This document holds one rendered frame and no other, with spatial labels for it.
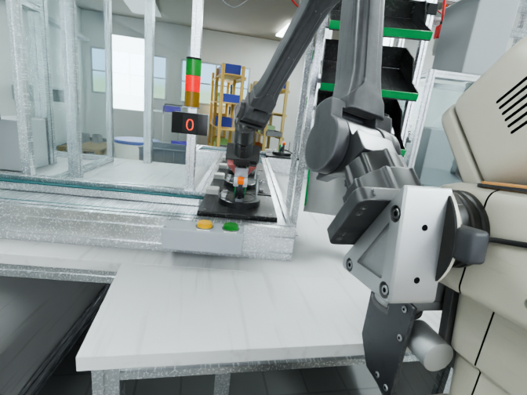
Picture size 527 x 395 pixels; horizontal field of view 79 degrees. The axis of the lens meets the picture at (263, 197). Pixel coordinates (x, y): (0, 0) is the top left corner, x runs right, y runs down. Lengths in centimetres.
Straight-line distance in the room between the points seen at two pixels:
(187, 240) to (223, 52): 865
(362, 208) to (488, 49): 179
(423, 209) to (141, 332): 53
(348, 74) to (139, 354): 55
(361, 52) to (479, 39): 158
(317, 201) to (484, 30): 134
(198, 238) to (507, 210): 67
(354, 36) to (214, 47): 890
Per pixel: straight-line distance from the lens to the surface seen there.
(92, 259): 94
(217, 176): 139
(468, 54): 201
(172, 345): 64
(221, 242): 85
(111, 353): 65
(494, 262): 38
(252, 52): 946
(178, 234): 85
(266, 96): 81
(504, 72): 45
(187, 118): 113
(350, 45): 51
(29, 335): 159
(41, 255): 100
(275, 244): 93
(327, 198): 103
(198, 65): 114
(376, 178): 35
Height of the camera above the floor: 128
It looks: 15 degrees down
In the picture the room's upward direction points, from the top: 6 degrees clockwise
